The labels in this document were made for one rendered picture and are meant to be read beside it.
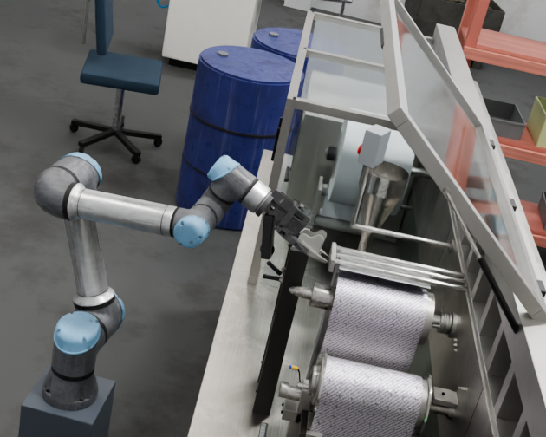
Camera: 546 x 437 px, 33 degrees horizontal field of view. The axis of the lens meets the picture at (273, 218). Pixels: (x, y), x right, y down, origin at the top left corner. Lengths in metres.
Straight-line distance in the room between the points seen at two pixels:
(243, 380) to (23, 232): 2.61
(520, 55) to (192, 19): 3.26
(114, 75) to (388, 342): 3.88
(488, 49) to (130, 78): 2.21
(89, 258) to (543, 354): 1.25
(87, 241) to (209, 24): 5.50
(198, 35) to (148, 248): 3.14
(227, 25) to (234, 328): 5.11
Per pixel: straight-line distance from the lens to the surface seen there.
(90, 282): 2.53
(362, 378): 2.19
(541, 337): 1.88
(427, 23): 9.85
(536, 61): 5.57
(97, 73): 5.94
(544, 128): 5.74
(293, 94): 2.97
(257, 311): 3.08
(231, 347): 2.89
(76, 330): 2.47
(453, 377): 2.34
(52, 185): 2.32
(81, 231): 2.47
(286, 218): 2.24
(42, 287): 4.70
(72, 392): 2.54
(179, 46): 7.96
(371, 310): 2.34
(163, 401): 4.06
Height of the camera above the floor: 2.56
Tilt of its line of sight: 27 degrees down
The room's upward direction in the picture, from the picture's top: 12 degrees clockwise
